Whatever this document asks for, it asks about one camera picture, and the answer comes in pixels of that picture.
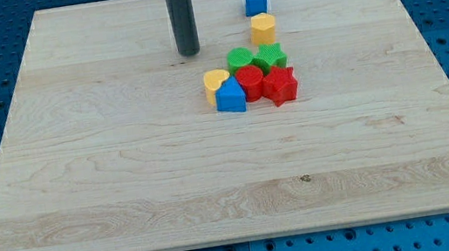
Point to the yellow heart block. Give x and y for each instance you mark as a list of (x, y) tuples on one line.
[(213, 80)]

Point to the light wooden board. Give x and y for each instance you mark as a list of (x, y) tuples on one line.
[(110, 144)]

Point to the yellow hexagon block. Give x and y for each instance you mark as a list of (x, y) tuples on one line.
[(263, 29)]

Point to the red cylinder block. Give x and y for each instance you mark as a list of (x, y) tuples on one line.
[(250, 79)]

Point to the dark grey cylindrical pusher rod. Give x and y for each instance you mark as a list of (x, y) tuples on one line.
[(181, 14)]

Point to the green star block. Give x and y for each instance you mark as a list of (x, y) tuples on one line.
[(269, 55)]

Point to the blue triangle block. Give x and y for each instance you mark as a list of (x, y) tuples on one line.
[(231, 97)]

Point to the green cylinder block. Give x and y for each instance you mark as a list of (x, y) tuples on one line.
[(237, 58)]

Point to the red star block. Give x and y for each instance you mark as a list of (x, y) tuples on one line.
[(280, 85)]

